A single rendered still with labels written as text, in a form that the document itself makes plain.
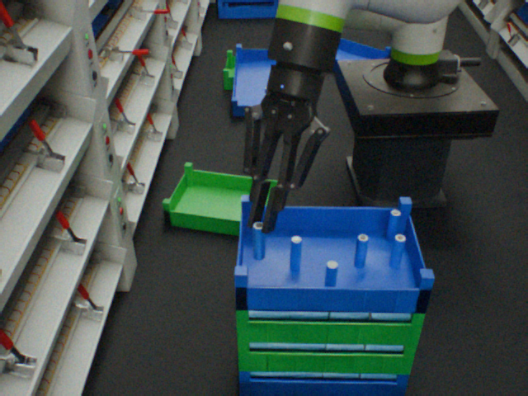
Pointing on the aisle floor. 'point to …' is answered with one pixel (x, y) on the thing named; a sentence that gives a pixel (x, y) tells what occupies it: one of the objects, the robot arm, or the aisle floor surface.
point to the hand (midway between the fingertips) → (266, 206)
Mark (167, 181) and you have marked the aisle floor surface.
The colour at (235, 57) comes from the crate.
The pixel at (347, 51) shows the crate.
